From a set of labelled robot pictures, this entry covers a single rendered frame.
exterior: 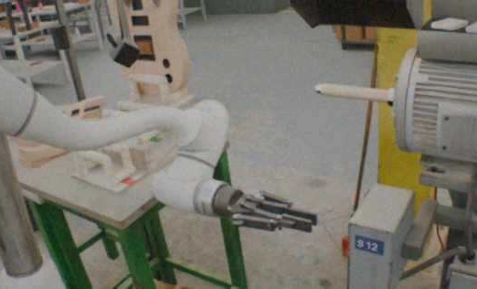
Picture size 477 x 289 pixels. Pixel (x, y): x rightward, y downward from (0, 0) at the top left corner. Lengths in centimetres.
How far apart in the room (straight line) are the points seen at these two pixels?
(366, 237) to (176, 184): 48
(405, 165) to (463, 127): 128
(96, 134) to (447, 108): 73
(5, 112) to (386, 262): 78
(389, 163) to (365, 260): 135
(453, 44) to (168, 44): 97
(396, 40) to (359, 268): 126
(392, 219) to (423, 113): 24
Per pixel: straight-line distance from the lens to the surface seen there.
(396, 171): 229
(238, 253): 199
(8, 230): 114
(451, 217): 111
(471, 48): 101
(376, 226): 91
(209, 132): 114
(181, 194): 113
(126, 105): 172
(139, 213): 144
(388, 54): 207
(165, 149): 165
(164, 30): 161
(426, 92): 103
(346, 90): 118
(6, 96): 88
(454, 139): 101
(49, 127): 92
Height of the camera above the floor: 167
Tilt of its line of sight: 26 degrees down
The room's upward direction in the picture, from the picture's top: 8 degrees counter-clockwise
